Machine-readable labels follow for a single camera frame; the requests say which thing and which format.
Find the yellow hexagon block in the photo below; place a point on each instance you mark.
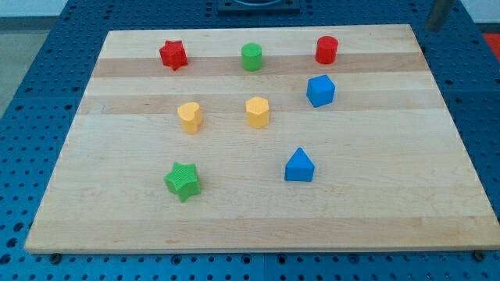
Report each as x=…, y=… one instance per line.
x=257, y=112

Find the blue triangle block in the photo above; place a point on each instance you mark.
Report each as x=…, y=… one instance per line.
x=299, y=167

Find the wooden board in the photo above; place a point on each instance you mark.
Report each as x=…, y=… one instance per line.
x=392, y=173

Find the yellow heart block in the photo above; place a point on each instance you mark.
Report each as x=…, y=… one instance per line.
x=190, y=115

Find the green star block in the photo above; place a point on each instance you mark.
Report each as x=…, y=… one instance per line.
x=183, y=181

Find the blue cube block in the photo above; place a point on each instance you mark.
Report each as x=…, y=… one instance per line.
x=320, y=91

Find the green cylinder block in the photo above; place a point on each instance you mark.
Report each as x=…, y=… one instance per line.
x=252, y=56

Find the red star block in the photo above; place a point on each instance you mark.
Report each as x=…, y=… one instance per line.
x=173, y=55

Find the red cylinder block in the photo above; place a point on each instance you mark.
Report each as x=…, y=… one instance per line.
x=326, y=49

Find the grey metal rod tool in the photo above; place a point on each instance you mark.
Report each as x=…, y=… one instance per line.
x=438, y=14

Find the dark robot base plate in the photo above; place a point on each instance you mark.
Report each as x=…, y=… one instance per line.
x=259, y=6

